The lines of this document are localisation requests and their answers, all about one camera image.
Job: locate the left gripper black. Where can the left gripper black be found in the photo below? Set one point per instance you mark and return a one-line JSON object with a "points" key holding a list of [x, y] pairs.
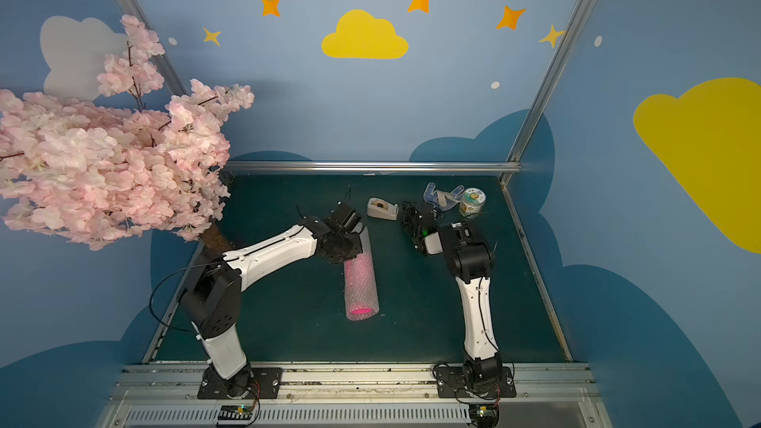
{"points": [[349, 244]]}

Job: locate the green label tape roll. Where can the green label tape roll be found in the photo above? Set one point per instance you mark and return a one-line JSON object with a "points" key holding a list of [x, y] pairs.
{"points": [[472, 201]]}

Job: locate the pink cherry blossom tree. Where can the pink cherry blossom tree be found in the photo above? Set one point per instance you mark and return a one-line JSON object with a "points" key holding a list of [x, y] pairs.
{"points": [[94, 175]]}

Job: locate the controller board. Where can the controller board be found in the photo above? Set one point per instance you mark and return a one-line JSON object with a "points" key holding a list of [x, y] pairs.
{"points": [[483, 416], [238, 415]]}

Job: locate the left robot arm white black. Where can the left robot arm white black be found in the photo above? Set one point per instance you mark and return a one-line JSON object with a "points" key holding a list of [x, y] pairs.
{"points": [[211, 296]]}

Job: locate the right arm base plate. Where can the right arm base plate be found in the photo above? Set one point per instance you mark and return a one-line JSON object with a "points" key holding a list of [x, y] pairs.
{"points": [[451, 383]]}

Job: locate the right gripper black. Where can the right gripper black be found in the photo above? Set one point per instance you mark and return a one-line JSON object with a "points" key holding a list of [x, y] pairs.
{"points": [[410, 221]]}

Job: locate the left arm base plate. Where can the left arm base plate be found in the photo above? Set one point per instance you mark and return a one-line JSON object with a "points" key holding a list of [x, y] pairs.
{"points": [[264, 381]]}

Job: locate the pink plastic wine glass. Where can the pink plastic wine glass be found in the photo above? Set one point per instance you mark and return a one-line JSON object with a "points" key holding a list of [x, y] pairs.
{"points": [[361, 293]]}

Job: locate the left controller board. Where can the left controller board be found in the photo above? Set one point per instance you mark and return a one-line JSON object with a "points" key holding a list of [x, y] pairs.
{"points": [[238, 415]]}

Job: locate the bubble wrap sheet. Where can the bubble wrap sheet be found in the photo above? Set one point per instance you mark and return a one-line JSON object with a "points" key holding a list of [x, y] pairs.
{"points": [[368, 257]]}

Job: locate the blue white work glove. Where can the blue white work glove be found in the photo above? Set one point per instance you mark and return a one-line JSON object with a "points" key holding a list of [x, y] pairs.
{"points": [[443, 200]]}

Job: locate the beige tape dispenser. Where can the beige tape dispenser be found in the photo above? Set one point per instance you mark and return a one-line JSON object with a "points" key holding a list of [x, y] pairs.
{"points": [[381, 209]]}

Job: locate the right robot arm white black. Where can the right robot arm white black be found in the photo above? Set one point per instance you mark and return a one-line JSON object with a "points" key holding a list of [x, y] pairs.
{"points": [[469, 259]]}

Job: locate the right controller board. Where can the right controller board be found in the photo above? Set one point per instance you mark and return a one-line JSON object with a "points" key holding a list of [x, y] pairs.
{"points": [[483, 416]]}

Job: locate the aluminium rail frame front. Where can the aluminium rail frame front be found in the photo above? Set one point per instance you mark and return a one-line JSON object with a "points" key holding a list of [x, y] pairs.
{"points": [[354, 395]]}

